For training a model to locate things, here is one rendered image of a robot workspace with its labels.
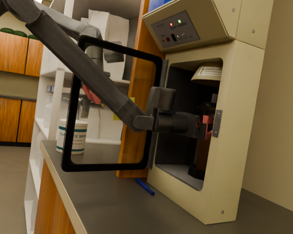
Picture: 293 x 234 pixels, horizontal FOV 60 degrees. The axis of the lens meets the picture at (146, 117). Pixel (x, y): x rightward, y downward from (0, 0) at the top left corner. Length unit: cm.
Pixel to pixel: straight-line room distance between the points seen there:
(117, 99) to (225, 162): 32
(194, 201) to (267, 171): 45
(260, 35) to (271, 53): 42
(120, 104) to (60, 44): 20
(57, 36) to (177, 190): 53
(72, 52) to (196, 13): 32
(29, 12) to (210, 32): 42
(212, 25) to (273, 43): 53
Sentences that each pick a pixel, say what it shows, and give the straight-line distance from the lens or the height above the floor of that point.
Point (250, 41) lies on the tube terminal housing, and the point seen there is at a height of 142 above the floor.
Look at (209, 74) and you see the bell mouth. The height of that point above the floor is 133.
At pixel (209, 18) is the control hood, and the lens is 68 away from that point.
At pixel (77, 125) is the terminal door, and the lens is 77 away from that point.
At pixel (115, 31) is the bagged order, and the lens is 202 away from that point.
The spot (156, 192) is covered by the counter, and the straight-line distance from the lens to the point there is 86.
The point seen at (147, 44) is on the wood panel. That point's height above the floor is 143.
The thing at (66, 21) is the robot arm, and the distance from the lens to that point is 102.
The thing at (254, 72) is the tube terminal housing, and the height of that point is 135.
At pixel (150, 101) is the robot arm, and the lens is 69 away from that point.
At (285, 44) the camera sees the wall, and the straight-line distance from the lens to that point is 114.
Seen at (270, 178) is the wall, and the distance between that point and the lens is 110.
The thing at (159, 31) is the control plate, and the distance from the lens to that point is 85.
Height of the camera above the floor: 122
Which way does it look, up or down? 3 degrees down
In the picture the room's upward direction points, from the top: 9 degrees clockwise
